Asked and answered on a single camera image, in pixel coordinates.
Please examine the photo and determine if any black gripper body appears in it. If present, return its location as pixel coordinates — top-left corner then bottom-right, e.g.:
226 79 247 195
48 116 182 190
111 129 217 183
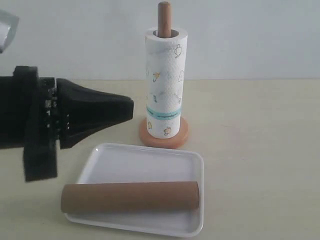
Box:
0 66 58 182

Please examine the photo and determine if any brown cardboard tube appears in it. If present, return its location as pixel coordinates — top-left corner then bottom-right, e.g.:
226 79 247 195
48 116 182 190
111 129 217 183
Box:
60 181 200 214

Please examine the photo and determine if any white printed paper towel roll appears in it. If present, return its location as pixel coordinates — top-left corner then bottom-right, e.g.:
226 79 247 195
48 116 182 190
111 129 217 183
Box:
145 28 188 139

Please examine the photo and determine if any wooden paper towel holder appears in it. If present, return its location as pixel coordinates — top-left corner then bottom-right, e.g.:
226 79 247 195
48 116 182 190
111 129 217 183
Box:
139 1 189 149

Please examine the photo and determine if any white rectangular plastic tray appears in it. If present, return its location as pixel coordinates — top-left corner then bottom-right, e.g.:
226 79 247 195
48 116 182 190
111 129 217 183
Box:
65 143 204 238

